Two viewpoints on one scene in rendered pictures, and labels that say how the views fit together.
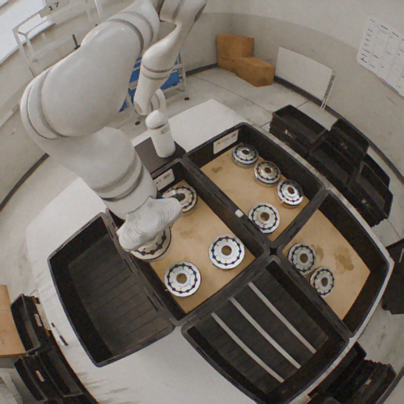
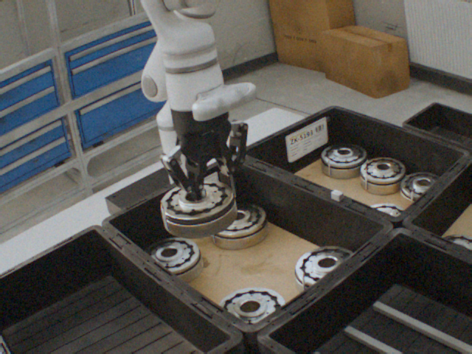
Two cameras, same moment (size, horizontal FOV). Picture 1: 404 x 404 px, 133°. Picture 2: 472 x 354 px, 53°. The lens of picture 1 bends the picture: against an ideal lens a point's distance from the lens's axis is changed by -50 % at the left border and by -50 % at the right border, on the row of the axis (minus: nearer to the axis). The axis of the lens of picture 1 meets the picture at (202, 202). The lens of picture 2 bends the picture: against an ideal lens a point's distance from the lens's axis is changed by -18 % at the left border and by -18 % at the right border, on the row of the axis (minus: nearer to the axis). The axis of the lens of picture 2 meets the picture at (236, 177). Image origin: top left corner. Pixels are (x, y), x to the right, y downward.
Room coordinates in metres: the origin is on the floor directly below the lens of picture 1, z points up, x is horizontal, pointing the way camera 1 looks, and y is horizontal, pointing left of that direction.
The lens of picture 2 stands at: (-0.56, 0.12, 1.40)
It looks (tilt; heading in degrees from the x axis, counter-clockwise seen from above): 28 degrees down; 356
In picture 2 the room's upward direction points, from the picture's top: 9 degrees counter-clockwise
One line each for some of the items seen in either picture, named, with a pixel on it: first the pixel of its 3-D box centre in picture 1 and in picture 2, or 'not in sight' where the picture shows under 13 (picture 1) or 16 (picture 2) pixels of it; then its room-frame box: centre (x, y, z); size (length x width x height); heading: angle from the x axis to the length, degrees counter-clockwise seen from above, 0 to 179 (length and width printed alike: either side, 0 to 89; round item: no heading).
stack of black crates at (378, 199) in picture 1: (361, 202); not in sight; (0.32, -1.28, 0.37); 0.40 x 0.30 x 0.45; 32
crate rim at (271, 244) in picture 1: (257, 172); (361, 158); (0.31, -0.18, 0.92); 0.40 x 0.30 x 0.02; 32
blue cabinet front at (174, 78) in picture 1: (153, 73); (129, 76); (2.26, 0.39, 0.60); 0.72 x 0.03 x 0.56; 122
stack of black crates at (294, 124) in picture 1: (292, 140); (455, 176); (1.01, -0.86, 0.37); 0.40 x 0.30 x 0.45; 32
